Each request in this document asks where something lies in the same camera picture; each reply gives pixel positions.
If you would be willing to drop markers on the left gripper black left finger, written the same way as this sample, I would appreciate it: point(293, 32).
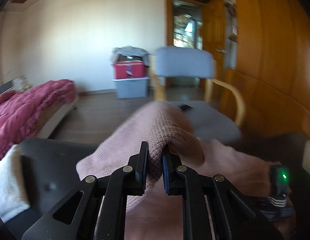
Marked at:
point(96, 207)

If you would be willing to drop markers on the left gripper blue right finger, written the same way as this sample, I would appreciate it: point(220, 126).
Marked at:
point(213, 208)

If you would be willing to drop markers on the pink knit sweater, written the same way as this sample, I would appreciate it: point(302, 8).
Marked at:
point(153, 179)

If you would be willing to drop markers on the grey chair with wooden arms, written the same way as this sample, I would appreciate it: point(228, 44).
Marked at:
point(187, 76)

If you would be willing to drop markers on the white knit folded garment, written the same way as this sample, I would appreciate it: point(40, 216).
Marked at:
point(13, 196)

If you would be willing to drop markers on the wooden wardrobe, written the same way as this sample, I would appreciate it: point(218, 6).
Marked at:
point(273, 65)

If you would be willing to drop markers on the smartphone on chair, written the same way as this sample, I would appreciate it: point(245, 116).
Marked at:
point(184, 107)

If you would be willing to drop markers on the pink ruffled bedding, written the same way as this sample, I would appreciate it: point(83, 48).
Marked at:
point(22, 114)

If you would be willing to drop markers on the grey plastic bin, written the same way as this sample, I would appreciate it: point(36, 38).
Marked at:
point(131, 87)

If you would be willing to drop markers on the red storage box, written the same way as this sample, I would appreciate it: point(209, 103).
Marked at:
point(129, 69)

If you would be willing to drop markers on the grey cloth on box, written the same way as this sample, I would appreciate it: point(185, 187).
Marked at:
point(130, 51)

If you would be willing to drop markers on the wooden door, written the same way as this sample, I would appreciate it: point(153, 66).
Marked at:
point(213, 33)

